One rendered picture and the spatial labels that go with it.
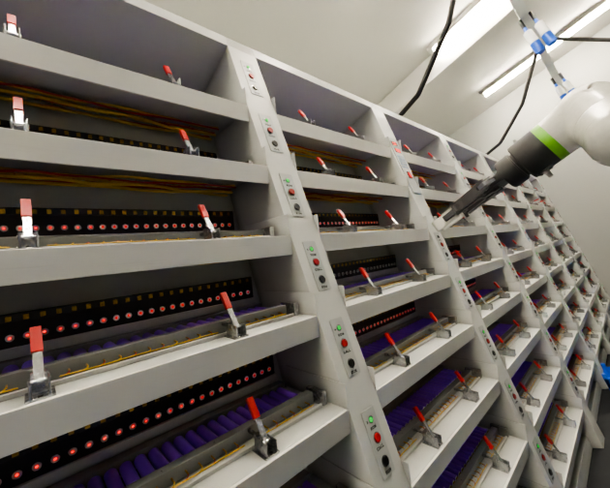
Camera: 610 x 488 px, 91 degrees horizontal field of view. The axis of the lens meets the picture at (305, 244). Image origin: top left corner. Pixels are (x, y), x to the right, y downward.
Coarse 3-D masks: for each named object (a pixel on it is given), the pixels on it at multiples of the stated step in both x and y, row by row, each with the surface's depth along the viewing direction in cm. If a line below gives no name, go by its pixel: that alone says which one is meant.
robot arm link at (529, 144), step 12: (528, 132) 66; (516, 144) 67; (528, 144) 64; (540, 144) 63; (516, 156) 66; (528, 156) 64; (540, 156) 63; (552, 156) 63; (528, 168) 65; (540, 168) 65
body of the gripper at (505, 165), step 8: (504, 160) 69; (496, 168) 70; (504, 168) 68; (512, 168) 67; (520, 168) 67; (496, 176) 70; (504, 176) 68; (512, 176) 68; (520, 176) 67; (528, 176) 68; (496, 184) 70; (504, 184) 73; (512, 184) 69; (520, 184) 69
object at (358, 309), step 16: (384, 272) 117; (432, 272) 114; (448, 272) 111; (400, 288) 91; (416, 288) 94; (432, 288) 101; (352, 304) 72; (368, 304) 76; (384, 304) 81; (400, 304) 87; (352, 320) 72
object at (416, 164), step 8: (400, 144) 133; (416, 152) 145; (408, 160) 136; (416, 160) 142; (424, 160) 148; (432, 160) 154; (440, 160) 163; (448, 160) 176; (416, 168) 164; (424, 168) 165; (432, 168) 154; (440, 168) 159; (448, 168) 167; (424, 176) 177
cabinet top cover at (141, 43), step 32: (0, 0) 61; (32, 0) 62; (64, 0) 64; (96, 0) 66; (128, 0) 68; (32, 32) 67; (64, 32) 69; (96, 32) 72; (128, 32) 74; (160, 32) 76; (192, 32) 78; (128, 64) 81; (160, 64) 84; (192, 64) 87; (288, 96) 110; (320, 96) 116; (352, 96) 125; (416, 128) 162
